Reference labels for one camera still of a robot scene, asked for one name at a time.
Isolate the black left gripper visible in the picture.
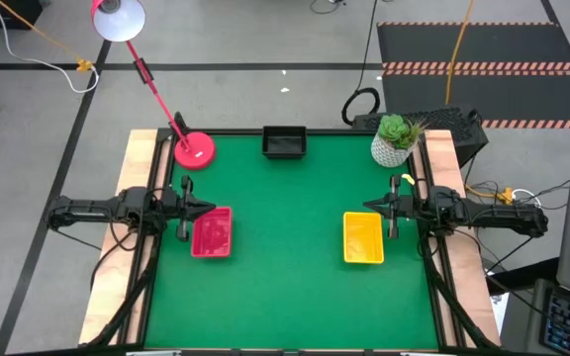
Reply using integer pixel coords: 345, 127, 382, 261
159, 174, 217, 243

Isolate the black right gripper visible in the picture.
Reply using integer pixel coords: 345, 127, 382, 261
362, 174, 437, 239

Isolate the red desk lamp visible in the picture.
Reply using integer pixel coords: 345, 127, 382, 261
90, 0, 217, 171

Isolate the potted green succulent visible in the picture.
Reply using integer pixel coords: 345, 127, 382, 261
370, 113, 428, 169

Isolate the black perforated computer case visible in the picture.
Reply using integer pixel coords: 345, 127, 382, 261
351, 105, 490, 168

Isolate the green table mat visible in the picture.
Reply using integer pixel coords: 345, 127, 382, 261
144, 133, 439, 350

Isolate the light wooden side board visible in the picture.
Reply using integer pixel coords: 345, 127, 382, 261
416, 129, 502, 347
77, 129, 172, 346

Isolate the black mat with striped edges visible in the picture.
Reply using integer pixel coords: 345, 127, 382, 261
376, 21, 570, 70
381, 68, 570, 131

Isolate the black cabinet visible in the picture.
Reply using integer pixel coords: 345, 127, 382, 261
0, 0, 44, 30

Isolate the black looped cable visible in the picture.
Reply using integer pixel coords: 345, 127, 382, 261
341, 0, 381, 127

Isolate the white power cable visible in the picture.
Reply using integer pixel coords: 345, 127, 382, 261
512, 188, 543, 209

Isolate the white floor cable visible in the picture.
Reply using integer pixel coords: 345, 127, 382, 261
0, 0, 101, 95

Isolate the orange cable with yellow connector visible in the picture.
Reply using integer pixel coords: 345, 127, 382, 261
0, 0, 96, 73

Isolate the thin black cable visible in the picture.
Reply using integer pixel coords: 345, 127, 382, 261
309, 0, 348, 15

